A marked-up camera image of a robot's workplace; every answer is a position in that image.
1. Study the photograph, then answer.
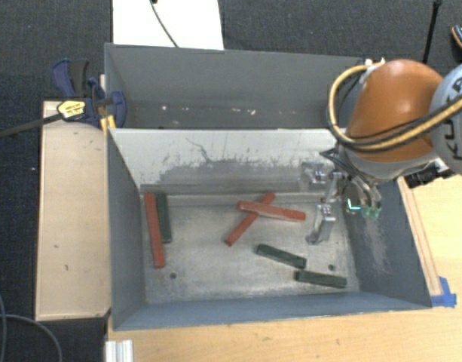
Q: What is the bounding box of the red-brown flat block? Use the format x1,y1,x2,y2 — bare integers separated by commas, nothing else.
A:
236,200,307,223
143,191,167,269
223,191,277,248

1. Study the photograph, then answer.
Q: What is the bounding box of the dark green flat block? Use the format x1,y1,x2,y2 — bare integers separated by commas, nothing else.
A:
293,269,348,290
255,243,308,270
155,192,173,245

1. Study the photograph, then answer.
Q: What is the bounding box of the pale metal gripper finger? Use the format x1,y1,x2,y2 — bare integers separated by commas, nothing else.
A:
305,203,338,246
300,161,328,192

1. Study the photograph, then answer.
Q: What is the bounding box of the grey metal bin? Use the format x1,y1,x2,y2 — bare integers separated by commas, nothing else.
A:
103,42,433,332

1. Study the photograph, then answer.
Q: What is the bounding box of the black cylinder on white bracket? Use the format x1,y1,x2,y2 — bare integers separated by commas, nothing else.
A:
403,159,454,189

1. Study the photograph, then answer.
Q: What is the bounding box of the pale wood flat board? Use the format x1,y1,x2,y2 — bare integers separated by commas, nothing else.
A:
35,100,112,321

